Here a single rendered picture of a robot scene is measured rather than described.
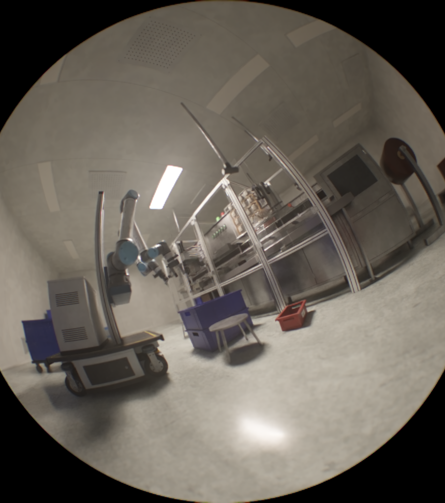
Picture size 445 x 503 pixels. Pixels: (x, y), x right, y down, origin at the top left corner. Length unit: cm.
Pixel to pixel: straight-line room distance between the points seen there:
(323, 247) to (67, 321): 226
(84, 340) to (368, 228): 241
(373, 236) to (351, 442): 150
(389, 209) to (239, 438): 182
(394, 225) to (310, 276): 108
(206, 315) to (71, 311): 108
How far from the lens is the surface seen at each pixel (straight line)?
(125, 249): 102
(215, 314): 136
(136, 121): 235
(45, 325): 234
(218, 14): 249
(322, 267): 168
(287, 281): 183
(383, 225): 167
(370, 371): 64
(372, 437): 50
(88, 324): 117
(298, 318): 114
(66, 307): 122
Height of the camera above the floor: 47
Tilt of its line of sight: 15 degrees up
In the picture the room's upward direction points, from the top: 21 degrees counter-clockwise
